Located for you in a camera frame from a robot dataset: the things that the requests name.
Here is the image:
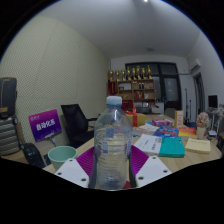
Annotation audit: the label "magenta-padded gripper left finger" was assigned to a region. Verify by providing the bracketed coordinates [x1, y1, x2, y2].
[53, 145, 98, 189]

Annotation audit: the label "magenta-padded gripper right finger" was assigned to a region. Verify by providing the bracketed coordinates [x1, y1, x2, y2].
[129, 144, 173, 189]

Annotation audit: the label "clear plastic water bottle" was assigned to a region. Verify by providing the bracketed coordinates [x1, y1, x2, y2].
[93, 95, 134, 192]

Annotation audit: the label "pale green ribbed cup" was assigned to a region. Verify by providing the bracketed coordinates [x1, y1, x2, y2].
[47, 145, 78, 172]

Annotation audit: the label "white printed booklet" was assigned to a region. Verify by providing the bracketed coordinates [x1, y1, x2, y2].
[133, 133, 163, 157]

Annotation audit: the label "teal book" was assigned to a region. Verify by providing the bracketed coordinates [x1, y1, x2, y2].
[158, 136, 186, 159]

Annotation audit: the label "blue snack packet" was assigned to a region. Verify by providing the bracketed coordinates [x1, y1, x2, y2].
[153, 125, 180, 139]

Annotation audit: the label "white paper sheet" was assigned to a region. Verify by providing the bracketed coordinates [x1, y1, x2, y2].
[138, 123, 160, 134]

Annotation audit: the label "black backpack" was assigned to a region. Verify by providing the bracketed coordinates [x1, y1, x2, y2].
[20, 142, 47, 169]

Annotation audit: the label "black office chair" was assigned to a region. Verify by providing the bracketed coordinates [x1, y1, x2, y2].
[60, 103, 99, 149]

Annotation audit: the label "pink snack packet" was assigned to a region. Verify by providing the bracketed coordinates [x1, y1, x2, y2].
[151, 118, 174, 128]

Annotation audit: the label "yellow gift box red ribbon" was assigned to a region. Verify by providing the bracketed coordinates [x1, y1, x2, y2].
[125, 108, 147, 128]

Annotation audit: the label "purple sign board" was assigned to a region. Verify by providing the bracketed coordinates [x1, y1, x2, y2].
[27, 108, 63, 143]

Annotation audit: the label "pale yellow book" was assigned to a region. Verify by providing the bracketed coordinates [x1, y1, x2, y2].
[184, 137, 212, 155]

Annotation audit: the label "orange book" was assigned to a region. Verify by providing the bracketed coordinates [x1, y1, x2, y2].
[178, 125, 198, 138]

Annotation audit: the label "upright orange box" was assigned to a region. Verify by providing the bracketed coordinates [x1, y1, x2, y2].
[174, 110, 185, 129]

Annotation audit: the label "pink flowers in white pot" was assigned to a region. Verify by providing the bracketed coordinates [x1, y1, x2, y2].
[195, 111, 210, 140]

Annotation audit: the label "grey ribbed suitcase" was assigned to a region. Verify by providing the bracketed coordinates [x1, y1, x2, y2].
[0, 115, 22, 157]

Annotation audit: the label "black tripod stand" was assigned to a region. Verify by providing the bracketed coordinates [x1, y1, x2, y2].
[184, 88, 194, 124]

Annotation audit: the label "wooden shelf unit with trophies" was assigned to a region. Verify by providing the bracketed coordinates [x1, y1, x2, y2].
[107, 65, 157, 113]

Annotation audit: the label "black framed glass door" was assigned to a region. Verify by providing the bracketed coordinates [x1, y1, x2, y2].
[124, 61, 183, 113]

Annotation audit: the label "long wooden side desk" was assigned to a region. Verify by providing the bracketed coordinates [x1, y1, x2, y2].
[206, 108, 224, 151]

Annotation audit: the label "black computer monitor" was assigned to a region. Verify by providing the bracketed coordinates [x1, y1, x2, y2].
[207, 94, 219, 109]

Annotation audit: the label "dark bag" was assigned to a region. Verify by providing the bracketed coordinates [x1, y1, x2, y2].
[0, 77, 18, 119]

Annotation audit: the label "white wall air conditioner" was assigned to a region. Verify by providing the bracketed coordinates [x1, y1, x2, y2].
[189, 58, 202, 73]

